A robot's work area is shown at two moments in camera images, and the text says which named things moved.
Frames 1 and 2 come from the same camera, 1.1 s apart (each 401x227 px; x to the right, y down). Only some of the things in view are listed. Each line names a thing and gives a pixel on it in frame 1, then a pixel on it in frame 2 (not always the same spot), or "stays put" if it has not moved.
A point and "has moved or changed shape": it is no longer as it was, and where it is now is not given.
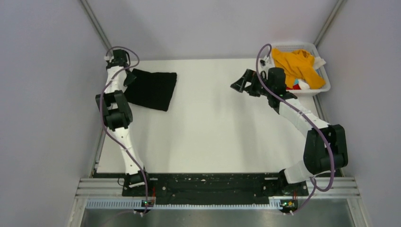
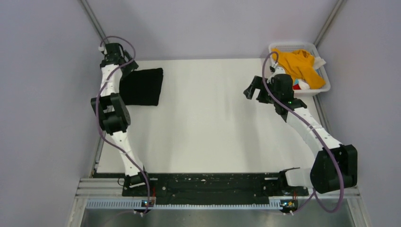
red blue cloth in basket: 296,86 stays put
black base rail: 212,188 stays put
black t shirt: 151,90 has moved or changed shape
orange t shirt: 298,64 stays put
